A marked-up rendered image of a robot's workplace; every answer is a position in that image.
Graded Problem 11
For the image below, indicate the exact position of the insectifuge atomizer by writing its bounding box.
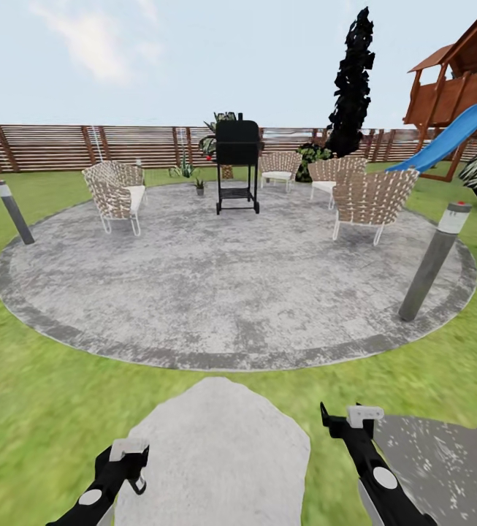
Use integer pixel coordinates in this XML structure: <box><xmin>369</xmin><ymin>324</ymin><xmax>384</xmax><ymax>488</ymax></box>
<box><xmin>128</xmin><ymin>473</ymin><xmax>147</xmax><ymax>494</ymax></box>

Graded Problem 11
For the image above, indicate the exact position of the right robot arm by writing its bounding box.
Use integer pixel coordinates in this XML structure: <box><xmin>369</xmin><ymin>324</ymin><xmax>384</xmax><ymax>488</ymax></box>
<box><xmin>320</xmin><ymin>402</ymin><xmax>438</xmax><ymax>526</ymax></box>

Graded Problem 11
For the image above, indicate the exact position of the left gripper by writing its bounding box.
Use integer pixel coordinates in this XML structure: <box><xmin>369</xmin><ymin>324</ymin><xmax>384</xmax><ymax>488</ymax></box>
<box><xmin>94</xmin><ymin>446</ymin><xmax>150</xmax><ymax>487</ymax></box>

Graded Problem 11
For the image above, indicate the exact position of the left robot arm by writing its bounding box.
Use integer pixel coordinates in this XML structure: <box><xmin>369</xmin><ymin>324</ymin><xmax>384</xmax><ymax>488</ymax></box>
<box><xmin>46</xmin><ymin>438</ymin><xmax>150</xmax><ymax>526</ymax></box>

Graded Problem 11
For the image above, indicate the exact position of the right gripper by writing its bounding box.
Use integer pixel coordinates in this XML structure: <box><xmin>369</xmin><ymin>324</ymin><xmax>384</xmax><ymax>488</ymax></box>
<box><xmin>320</xmin><ymin>402</ymin><xmax>375</xmax><ymax>450</ymax></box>

